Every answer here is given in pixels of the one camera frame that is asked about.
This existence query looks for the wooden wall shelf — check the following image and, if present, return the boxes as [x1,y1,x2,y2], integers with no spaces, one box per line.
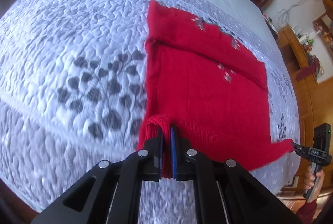
[313,0,332,57]

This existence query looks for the red knit sweater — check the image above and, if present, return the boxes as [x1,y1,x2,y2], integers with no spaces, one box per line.
[138,0,292,178]

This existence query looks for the white wall cables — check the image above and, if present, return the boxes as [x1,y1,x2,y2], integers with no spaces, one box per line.
[278,0,326,28]

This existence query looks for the wooden desk cabinet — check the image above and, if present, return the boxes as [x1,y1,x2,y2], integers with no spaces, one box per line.
[276,24,333,193]

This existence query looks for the dark red cloth on desk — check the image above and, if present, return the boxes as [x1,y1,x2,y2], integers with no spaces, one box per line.
[296,57,320,81]

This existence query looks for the right hand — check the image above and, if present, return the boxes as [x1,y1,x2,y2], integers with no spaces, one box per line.
[304,165,325,203]

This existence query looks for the white grey quilted bedspread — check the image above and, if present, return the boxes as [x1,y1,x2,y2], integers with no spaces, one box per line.
[1,0,300,211]

